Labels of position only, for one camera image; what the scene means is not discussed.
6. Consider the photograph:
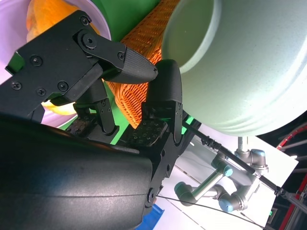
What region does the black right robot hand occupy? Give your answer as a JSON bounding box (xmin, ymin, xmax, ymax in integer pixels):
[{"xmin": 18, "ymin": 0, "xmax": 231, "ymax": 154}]
[{"xmin": 0, "ymin": 10, "xmax": 185, "ymax": 230}]

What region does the orange white swirl donut bread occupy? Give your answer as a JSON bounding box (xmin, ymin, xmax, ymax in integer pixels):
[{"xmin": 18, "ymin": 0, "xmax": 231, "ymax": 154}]
[{"xmin": 25, "ymin": 0, "xmax": 101, "ymax": 41}]

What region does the pale grey-green bowl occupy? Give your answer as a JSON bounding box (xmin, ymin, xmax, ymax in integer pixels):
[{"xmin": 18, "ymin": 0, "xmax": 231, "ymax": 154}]
[{"xmin": 161, "ymin": 0, "xmax": 307, "ymax": 137}]

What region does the orange wicker basket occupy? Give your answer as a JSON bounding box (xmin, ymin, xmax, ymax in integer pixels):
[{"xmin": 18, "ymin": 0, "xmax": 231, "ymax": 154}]
[{"xmin": 105, "ymin": 0, "xmax": 183, "ymax": 130}]

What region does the lavender plate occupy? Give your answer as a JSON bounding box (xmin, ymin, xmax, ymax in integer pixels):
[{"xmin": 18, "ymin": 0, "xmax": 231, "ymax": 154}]
[{"xmin": 0, "ymin": 0, "xmax": 112, "ymax": 129}]

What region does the blue plastic crate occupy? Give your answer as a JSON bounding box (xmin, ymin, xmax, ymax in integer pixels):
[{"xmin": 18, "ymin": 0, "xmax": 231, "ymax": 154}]
[{"xmin": 141, "ymin": 203, "xmax": 166, "ymax": 230}]

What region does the black vertical pole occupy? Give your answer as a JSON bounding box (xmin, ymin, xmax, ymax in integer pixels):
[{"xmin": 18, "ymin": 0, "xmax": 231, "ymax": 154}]
[{"xmin": 182, "ymin": 121, "xmax": 307, "ymax": 209}]

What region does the green table cloth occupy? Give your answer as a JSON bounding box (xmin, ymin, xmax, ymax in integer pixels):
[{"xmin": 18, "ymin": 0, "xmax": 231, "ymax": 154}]
[{"xmin": 57, "ymin": 0, "xmax": 195, "ymax": 146}]

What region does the thin hanging wire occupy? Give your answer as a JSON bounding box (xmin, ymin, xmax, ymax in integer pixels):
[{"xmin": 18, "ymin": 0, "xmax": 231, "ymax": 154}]
[{"xmin": 155, "ymin": 195, "xmax": 267, "ymax": 228}]

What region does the red curved hose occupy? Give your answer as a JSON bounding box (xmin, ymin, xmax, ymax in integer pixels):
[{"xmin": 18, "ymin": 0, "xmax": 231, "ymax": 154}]
[{"xmin": 275, "ymin": 124, "xmax": 307, "ymax": 150}]

